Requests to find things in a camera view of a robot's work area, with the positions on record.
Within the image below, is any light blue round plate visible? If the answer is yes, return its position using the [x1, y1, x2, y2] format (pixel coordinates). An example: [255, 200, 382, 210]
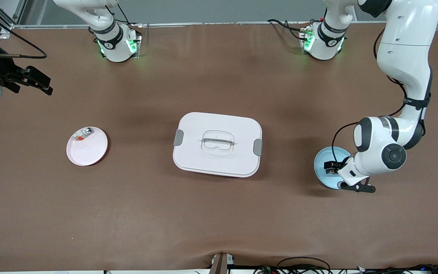
[314, 147, 352, 190]

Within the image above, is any pink round plate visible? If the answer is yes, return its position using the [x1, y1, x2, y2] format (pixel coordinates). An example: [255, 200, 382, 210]
[66, 126, 108, 166]

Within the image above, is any brown table mat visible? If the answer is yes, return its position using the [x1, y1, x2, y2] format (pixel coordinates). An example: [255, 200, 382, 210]
[0, 23, 438, 271]

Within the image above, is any white lidded storage box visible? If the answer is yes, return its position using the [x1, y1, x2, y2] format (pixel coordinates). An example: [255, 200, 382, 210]
[173, 112, 263, 178]

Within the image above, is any aluminium frame post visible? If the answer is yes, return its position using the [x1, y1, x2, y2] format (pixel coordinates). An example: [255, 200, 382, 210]
[0, 0, 27, 42]

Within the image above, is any red and clear switch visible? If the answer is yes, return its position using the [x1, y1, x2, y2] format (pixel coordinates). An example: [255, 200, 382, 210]
[71, 127, 95, 142]

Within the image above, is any black base cable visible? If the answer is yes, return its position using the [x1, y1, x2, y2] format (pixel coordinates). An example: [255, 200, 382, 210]
[103, 4, 134, 26]
[268, 18, 309, 40]

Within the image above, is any black cable bundle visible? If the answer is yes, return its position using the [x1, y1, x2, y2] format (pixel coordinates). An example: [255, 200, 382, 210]
[253, 256, 438, 274]

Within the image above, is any brown camera mount post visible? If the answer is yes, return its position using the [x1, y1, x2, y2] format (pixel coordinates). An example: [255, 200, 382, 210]
[208, 252, 235, 274]

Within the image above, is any silver table edge rail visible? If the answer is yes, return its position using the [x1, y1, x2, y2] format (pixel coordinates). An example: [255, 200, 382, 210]
[12, 21, 387, 29]

